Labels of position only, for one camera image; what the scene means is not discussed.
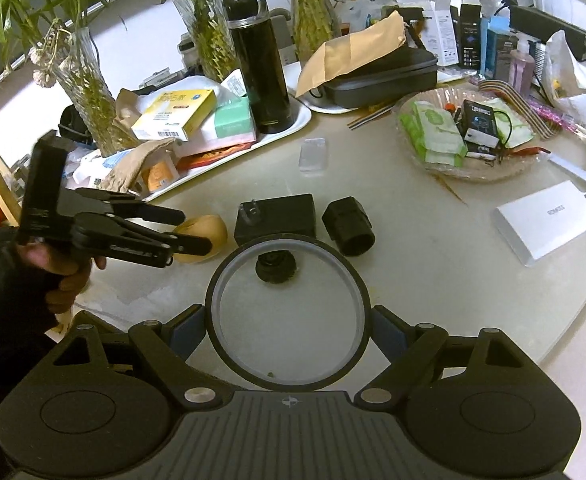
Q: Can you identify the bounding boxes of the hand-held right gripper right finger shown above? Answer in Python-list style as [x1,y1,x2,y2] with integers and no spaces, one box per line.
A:
[355,304,536,408]

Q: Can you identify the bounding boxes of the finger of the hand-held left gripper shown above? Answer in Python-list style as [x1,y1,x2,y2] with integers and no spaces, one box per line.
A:
[75,187,186,227]
[70,212,214,269]

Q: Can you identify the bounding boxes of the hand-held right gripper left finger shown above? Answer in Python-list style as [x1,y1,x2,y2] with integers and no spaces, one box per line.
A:
[48,304,231,408]

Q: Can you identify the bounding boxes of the tan bread-shaped toy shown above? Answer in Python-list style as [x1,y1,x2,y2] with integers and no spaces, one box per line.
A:
[173,215,228,264]

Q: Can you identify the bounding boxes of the small black knob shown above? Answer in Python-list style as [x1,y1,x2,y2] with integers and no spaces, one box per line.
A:
[255,250,300,286]

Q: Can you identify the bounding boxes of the black power adapter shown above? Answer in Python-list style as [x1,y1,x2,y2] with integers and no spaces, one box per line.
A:
[234,193,318,246]

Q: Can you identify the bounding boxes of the black round lens filter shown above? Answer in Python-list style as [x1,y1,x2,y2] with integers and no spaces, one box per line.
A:
[205,236,372,391]

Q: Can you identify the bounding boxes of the black cylinder cap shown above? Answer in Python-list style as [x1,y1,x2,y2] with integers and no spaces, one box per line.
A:
[321,196,376,257]

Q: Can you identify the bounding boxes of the person's left forearm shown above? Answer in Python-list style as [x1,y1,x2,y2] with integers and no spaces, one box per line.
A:
[0,215,58,361]

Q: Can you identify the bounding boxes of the person's left hand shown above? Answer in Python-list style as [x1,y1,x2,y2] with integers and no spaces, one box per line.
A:
[15,242,94,313]

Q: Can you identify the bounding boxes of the orange packet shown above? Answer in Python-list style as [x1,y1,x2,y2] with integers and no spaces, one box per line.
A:
[140,157,180,193]

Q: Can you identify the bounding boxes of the white blue face mask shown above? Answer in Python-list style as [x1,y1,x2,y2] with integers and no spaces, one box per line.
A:
[73,150,124,186]

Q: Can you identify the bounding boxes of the crumpled brown paper bag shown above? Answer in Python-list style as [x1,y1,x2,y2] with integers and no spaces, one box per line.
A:
[104,137,176,196]

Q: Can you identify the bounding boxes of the black bag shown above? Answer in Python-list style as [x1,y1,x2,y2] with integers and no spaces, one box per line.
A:
[58,105,94,146]

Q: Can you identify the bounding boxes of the yellow carton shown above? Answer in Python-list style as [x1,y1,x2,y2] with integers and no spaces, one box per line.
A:
[132,89,218,142]

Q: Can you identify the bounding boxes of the green tissue pack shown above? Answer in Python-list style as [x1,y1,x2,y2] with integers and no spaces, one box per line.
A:
[208,97,258,143]

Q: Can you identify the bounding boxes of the small clear plastic box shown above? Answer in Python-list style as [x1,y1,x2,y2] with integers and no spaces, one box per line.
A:
[299,137,328,173]

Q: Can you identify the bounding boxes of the white tray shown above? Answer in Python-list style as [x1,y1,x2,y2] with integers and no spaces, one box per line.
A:
[75,92,312,201]

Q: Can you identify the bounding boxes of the black thermos bottle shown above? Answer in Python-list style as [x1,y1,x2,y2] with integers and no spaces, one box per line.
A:
[222,0,294,135]

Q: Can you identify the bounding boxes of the clear glass bowl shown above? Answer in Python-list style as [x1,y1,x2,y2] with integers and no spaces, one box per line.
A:
[392,87,554,183]

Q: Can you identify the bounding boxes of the glass vase with green stems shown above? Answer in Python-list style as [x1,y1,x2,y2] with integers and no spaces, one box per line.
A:
[165,0,241,83]

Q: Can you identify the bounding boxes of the white flat box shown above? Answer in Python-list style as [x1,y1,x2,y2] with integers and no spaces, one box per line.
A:
[490,180,586,267]

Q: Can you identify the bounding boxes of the green wipe pack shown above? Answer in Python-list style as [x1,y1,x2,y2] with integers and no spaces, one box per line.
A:
[399,101,468,168]
[493,97,534,148]

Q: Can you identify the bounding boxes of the brown chopsticks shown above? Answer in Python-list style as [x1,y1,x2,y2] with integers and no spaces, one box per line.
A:
[348,102,398,130]

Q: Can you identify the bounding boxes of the black device packet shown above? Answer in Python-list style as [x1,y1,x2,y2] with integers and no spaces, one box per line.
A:
[460,100,501,143]

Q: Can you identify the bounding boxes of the glass vase with dried flowers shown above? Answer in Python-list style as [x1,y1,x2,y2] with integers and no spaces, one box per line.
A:
[290,0,341,61]

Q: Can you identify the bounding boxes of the black zip case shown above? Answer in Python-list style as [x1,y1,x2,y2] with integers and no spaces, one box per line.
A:
[318,49,438,109]

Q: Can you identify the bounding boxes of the brown envelope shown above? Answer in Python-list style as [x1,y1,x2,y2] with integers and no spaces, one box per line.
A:
[295,10,408,98]

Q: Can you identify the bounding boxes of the pink liquid bottle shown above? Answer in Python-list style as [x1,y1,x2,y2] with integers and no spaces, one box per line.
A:
[508,37,536,98]

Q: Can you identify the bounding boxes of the blue carton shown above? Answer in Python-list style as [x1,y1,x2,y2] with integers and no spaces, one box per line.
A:
[480,15,518,81]

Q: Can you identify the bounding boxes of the white carton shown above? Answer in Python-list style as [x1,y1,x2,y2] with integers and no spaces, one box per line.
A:
[420,0,461,68]

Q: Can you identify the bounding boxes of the black carton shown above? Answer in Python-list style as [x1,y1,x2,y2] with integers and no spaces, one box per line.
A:
[458,4,484,71]

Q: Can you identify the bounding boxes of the crumpled white plastic bag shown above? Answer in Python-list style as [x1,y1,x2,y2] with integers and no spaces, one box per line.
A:
[543,30,586,126]

